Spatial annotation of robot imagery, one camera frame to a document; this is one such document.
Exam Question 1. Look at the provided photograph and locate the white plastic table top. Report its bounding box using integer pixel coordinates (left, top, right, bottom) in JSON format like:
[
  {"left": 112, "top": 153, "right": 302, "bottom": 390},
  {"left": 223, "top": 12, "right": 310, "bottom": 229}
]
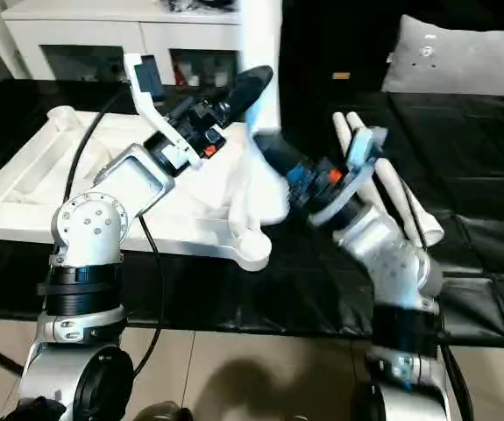
[{"left": 0, "top": 104, "right": 290, "bottom": 273}]

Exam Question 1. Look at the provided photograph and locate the dark clutter pile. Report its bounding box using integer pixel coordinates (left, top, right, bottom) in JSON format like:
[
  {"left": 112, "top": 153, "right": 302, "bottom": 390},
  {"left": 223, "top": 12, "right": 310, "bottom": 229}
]
[{"left": 161, "top": 0, "right": 235, "bottom": 13}]

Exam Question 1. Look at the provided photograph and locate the black work mat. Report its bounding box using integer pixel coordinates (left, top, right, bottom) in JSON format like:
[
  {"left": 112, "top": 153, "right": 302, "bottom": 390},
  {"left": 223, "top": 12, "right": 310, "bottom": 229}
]
[{"left": 0, "top": 78, "right": 504, "bottom": 350}]

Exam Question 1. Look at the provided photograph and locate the white glass-door cabinet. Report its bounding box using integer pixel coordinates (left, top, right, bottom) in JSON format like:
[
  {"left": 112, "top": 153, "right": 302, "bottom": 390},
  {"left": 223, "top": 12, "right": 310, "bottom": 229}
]
[{"left": 1, "top": 8, "right": 244, "bottom": 87}]

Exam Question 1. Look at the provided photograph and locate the grey cushion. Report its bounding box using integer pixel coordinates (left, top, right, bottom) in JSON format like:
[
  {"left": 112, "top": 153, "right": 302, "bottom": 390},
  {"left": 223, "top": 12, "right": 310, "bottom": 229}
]
[{"left": 380, "top": 14, "right": 504, "bottom": 96}]

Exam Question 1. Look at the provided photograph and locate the black robot foot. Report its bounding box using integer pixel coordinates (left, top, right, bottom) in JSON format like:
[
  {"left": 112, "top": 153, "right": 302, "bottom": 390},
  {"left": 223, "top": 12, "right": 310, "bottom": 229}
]
[{"left": 137, "top": 403, "right": 194, "bottom": 421}]

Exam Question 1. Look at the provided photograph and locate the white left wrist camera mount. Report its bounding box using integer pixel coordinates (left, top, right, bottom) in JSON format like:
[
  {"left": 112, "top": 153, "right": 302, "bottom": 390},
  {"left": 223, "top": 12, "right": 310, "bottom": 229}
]
[{"left": 123, "top": 53, "right": 202, "bottom": 171}]

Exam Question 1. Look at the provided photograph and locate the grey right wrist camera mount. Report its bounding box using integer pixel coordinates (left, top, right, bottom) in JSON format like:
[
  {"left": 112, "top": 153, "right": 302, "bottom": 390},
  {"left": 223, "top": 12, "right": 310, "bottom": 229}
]
[{"left": 308, "top": 125, "right": 389, "bottom": 227}]

